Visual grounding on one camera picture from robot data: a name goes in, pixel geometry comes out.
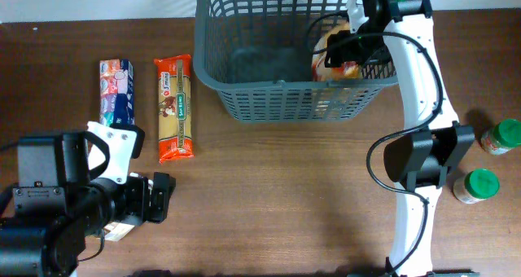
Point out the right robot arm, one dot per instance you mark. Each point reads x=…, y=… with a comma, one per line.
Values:
x=419, y=158

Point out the green lid jar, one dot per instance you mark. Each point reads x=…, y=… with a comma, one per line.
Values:
x=502, y=138
x=476, y=186

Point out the Kleenex tissue multipack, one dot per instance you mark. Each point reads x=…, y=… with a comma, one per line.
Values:
x=116, y=82

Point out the orange spaghetti pasta pack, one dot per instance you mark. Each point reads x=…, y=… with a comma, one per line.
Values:
x=175, y=139

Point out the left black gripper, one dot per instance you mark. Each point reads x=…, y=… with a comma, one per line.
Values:
x=140, y=210

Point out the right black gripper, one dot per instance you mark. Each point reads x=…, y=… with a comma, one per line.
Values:
x=339, y=50

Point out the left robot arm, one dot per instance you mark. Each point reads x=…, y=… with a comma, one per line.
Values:
x=61, y=198

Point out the clear brown snack bag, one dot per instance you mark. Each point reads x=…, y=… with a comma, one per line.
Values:
x=116, y=231

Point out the grey plastic shopping basket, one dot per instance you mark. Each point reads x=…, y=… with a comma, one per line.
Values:
x=255, y=55

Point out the orange Nescafe sachet bag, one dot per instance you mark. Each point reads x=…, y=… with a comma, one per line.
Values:
x=347, y=70

